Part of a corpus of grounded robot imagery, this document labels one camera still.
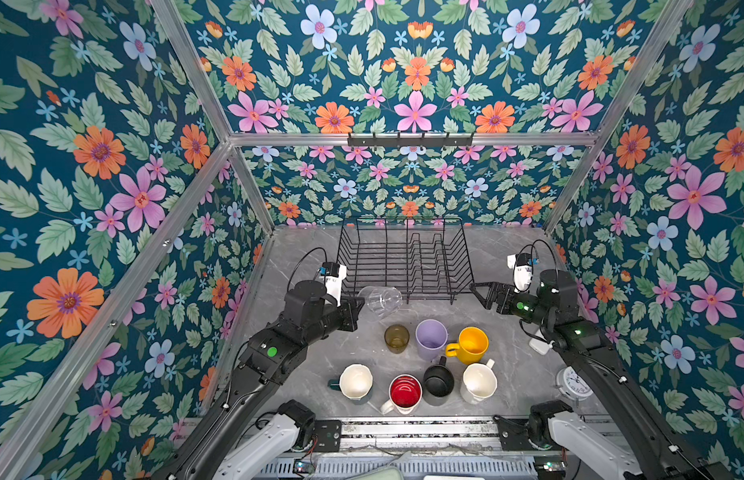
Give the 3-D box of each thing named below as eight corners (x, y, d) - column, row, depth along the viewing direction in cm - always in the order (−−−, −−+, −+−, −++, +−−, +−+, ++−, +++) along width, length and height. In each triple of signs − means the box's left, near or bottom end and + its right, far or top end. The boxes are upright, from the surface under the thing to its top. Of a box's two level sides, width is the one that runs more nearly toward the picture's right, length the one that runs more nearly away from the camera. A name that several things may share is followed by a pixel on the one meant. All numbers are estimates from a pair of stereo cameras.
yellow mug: (446, 364, 87) (451, 352, 79) (443, 339, 91) (447, 326, 84) (483, 364, 87) (492, 352, 79) (479, 339, 91) (486, 326, 84)
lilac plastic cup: (415, 366, 87) (417, 349, 77) (414, 337, 93) (416, 318, 83) (444, 366, 87) (450, 349, 77) (441, 337, 93) (446, 318, 83)
